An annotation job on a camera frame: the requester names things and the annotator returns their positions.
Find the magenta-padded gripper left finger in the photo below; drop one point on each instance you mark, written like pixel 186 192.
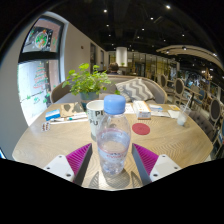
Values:
pixel 76 160

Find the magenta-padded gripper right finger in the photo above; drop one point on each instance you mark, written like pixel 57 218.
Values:
pixel 146 160

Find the clear blue-capped water bottle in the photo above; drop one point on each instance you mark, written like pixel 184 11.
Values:
pixel 113 146

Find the flat round red coaster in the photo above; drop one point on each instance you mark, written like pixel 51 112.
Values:
pixel 141 129

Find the white pen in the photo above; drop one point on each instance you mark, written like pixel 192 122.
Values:
pixel 70 118

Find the small patterned card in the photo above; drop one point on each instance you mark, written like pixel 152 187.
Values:
pixel 46 126

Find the white paper leaflets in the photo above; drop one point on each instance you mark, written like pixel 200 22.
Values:
pixel 160 114

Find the white box with orange stripe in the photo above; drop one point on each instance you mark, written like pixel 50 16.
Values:
pixel 142 110

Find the brown cardboard stand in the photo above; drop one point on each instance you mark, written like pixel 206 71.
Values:
pixel 71 109

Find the blue and white small box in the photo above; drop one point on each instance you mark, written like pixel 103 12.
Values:
pixel 52 115

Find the white paper napkin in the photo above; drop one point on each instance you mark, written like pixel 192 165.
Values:
pixel 173 114

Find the blue and white card pack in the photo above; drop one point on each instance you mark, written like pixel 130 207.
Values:
pixel 156 107

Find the clear plastic cup with straw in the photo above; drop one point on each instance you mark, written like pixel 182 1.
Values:
pixel 181 118

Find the yellow card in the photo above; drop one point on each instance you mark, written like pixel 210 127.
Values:
pixel 174 107

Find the grey wood-framed sofa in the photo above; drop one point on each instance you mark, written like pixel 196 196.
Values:
pixel 60 91

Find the grey chevron pillow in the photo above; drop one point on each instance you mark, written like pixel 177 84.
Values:
pixel 135 90

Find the green potted plant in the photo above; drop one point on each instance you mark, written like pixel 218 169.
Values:
pixel 86 81

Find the group of dining chairs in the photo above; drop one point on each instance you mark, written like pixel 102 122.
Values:
pixel 179 87

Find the window with painted decals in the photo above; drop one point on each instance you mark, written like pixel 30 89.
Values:
pixel 38 83

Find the person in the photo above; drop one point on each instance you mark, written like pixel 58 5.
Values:
pixel 113 68

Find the ceiling spot lights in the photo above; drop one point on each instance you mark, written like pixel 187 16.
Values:
pixel 168 6

